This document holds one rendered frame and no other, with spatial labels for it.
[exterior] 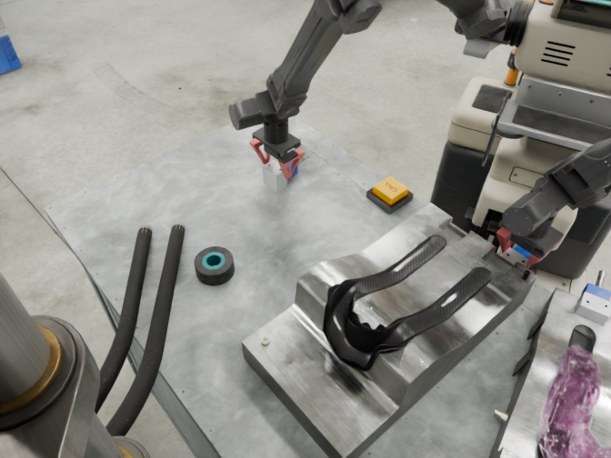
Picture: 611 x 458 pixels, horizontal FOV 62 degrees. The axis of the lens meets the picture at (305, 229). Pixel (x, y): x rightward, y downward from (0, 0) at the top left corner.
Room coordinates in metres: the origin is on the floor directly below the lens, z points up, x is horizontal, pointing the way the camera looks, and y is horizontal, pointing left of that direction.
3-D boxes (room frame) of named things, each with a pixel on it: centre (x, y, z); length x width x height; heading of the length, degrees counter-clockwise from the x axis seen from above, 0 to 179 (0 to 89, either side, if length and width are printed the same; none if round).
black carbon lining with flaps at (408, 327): (0.54, -0.18, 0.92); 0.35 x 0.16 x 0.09; 131
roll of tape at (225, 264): (0.67, 0.19, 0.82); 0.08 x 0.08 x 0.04
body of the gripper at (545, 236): (0.68, -0.43, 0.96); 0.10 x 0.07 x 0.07; 43
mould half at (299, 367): (0.54, -0.17, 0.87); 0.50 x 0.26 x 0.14; 131
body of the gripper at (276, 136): (0.96, 0.07, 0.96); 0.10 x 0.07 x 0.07; 46
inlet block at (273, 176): (0.98, 0.04, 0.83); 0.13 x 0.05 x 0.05; 136
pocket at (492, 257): (0.64, -0.38, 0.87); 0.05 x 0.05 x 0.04; 41
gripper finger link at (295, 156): (0.94, 0.05, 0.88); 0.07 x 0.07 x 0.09; 46
